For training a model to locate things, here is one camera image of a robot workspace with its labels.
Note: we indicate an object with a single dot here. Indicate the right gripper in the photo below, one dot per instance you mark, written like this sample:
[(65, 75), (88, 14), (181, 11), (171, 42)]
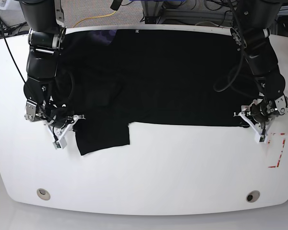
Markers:
[(61, 119)]

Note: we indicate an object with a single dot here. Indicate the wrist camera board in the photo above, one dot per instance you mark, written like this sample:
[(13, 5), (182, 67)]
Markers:
[(260, 138), (60, 144)]

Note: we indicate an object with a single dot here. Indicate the aluminium frame post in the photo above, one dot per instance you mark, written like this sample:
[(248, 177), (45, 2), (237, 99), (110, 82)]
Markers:
[(152, 11)]

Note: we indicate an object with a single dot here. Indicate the right table cable grommet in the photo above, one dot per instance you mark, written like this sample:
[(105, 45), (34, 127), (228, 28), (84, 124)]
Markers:
[(253, 196)]

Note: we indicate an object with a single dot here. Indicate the left table cable grommet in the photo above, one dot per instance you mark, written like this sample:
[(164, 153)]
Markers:
[(43, 194)]

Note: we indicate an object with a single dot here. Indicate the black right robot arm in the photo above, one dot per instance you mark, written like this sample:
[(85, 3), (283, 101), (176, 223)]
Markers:
[(50, 89)]

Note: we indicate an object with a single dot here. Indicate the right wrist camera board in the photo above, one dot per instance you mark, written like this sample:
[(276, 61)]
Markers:
[(60, 144)]

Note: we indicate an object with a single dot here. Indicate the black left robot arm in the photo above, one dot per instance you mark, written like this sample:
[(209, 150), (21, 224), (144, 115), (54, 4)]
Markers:
[(251, 30)]

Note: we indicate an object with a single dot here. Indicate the black tripod stand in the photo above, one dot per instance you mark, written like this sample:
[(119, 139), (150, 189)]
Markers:
[(10, 30)]

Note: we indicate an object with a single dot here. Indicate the table cable grommet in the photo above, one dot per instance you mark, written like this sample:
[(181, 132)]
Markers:
[(43, 194), (253, 196)]

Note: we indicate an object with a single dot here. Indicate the black printed T-shirt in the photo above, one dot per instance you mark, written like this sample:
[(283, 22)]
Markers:
[(117, 77)]

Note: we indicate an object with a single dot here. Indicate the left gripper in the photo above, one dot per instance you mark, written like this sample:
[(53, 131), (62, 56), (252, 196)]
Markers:
[(258, 117)]

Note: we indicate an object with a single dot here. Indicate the red tape rectangle marking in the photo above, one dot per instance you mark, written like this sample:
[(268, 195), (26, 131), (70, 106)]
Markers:
[(275, 148)]

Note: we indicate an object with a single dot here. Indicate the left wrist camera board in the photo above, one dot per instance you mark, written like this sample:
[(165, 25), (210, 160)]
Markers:
[(260, 138)]

